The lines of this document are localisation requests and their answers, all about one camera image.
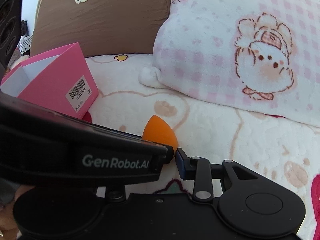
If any orange makeup sponge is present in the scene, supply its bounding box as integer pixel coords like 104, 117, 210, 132
142, 115, 178, 152

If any person's left hand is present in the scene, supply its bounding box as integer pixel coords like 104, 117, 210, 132
0, 185, 34, 240

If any pink cardboard box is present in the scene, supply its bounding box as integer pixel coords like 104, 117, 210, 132
1, 43, 98, 119

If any white printed bed blanket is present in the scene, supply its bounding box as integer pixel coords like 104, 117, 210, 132
86, 54, 319, 239

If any cluttered bedside table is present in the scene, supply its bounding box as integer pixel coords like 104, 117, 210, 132
17, 20, 33, 56

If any pink checkered pillow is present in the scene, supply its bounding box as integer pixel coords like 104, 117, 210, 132
138, 0, 319, 127

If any brown embroidered pillow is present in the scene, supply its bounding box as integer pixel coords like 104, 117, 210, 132
30, 0, 170, 57

